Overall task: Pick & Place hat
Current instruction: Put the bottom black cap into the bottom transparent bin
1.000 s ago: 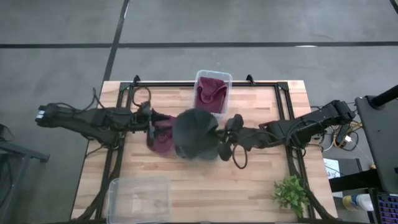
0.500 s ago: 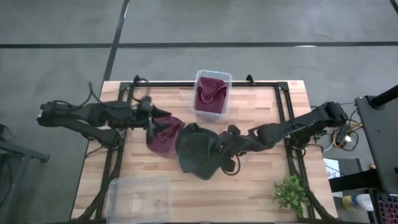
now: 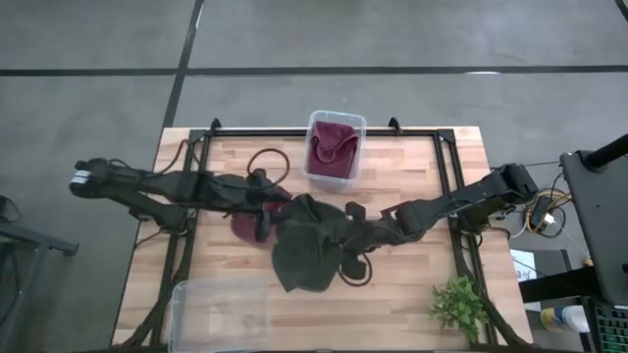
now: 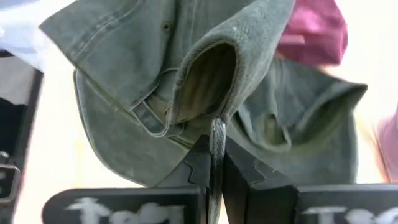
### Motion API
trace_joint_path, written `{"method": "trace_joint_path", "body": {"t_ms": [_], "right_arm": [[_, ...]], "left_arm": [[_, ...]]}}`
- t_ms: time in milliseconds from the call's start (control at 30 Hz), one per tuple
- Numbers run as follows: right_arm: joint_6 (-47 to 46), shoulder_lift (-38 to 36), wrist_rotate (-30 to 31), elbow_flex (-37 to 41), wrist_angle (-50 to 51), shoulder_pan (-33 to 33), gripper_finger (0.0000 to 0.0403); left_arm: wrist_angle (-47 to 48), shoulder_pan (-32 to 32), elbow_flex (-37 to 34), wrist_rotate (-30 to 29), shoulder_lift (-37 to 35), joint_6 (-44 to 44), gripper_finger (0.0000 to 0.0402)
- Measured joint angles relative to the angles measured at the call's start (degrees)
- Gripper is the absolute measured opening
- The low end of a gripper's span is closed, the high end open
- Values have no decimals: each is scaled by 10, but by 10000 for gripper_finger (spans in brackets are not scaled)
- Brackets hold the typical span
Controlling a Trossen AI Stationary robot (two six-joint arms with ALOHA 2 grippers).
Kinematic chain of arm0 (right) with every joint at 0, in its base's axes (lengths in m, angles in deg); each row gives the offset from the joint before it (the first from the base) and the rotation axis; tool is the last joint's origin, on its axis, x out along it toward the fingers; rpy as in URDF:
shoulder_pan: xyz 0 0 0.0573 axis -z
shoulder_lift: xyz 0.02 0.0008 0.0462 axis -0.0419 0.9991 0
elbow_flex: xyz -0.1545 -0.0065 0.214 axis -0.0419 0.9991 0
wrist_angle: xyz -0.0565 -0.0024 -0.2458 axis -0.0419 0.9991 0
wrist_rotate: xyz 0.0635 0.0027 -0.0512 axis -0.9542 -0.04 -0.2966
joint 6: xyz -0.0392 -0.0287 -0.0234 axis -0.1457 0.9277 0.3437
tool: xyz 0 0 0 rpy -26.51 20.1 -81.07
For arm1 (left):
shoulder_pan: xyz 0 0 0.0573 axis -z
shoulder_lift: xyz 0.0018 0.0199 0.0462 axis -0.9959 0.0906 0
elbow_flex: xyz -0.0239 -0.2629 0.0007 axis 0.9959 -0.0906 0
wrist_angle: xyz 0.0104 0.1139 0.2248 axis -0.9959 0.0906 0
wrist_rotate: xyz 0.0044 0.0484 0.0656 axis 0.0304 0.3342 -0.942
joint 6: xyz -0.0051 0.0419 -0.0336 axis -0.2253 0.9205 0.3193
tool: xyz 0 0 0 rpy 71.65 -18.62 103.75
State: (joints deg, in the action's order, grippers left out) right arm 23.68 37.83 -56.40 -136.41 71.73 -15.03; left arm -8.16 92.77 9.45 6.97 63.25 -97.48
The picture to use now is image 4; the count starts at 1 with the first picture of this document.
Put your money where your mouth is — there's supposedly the dark green cloth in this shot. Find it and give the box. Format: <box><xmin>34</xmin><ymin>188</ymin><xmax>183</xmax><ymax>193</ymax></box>
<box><xmin>226</xmin><ymin>58</ymin><xmax>369</xmax><ymax>186</ymax></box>

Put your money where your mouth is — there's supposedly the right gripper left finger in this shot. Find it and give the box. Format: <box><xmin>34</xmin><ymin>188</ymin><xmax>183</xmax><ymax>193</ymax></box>
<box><xmin>42</xmin><ymin>118</ymin><xmax>218</xmax><ymax>224</ymax></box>

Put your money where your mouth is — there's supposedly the faded green baseball cap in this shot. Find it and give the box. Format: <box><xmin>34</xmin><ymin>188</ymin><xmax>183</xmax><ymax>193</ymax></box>
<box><xmin>39</xmin><ymin>0</ymin><xmax>296</xmax><ymax>189</ymax></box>

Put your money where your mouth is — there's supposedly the maroon baseball cap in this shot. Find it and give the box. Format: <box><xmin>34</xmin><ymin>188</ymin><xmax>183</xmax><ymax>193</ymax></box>
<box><xmin>373</xmin><ymin>104</ymin><xmax>398</xmax><ymax>184</ymax></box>
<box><xmin>275</xmin><ymin>0</ymin><xmax>349</xmax><ymax>67</ymax></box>

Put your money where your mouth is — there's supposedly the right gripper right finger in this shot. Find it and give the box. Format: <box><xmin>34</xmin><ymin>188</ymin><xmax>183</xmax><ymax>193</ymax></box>
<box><xmin>218</xmin><ymin>119</ymin><xmax>398</xmax><ymax>224</ymax></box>

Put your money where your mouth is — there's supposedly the black aluminium table frame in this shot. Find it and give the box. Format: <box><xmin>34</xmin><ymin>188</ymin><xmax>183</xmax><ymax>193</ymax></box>
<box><xmin>0</xmin><ymin>51</ymin><xmax>44</xmax><ymax>224</ymax></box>

